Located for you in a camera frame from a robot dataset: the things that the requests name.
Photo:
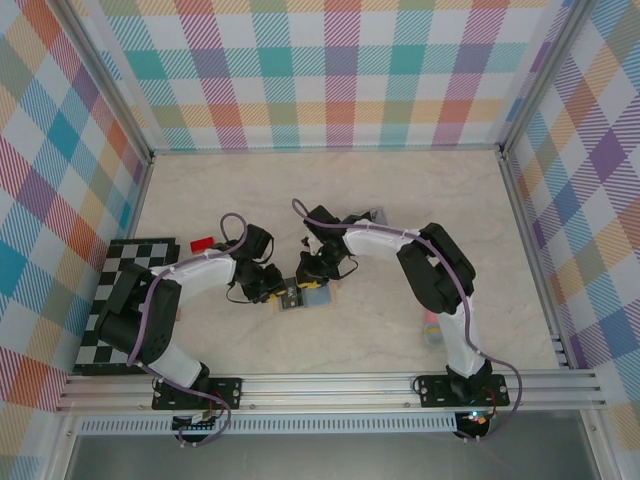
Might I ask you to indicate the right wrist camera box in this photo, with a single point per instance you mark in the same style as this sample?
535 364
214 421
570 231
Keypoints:
306 246

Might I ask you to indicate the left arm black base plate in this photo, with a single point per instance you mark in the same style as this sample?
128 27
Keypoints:
227 392

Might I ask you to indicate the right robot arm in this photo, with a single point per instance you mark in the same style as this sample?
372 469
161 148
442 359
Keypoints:
435 270

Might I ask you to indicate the aluminium floor rail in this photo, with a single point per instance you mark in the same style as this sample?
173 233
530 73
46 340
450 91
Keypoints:
525 225
140 200

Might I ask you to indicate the aluminium mounting rail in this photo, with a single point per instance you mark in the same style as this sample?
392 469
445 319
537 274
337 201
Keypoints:
325 390

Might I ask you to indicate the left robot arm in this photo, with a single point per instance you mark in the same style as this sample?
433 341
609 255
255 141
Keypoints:
200 272

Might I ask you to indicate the black grey checkerboard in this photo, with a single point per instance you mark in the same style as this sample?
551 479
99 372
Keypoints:
135 252

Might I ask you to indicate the left aluminium frame post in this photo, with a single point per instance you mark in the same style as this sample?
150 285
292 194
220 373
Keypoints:
107 85

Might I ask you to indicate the black credit card white print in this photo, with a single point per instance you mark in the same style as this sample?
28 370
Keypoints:
290 301

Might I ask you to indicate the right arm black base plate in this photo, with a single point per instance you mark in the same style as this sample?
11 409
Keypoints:
435 392

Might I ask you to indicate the clear plastic box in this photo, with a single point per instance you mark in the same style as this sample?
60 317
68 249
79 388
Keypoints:
379 216

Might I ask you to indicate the right aluminium frame post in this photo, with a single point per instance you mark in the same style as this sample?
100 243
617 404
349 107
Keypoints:
545 80

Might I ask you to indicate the beige leather card holder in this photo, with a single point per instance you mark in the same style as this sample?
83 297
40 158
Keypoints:
320 297

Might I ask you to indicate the right aluminium floor rail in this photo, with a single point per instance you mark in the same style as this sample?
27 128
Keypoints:
525 225

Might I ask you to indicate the left aluminium floor rail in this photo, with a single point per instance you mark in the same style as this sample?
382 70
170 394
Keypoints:
140 200

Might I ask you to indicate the red block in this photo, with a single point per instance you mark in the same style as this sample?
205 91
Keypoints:
202 245

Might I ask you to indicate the pink toy microphone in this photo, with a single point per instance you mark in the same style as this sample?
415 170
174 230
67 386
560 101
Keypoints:
431 337

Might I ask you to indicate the aluminium frame post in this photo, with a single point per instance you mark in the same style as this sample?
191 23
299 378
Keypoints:
107 85
545 80

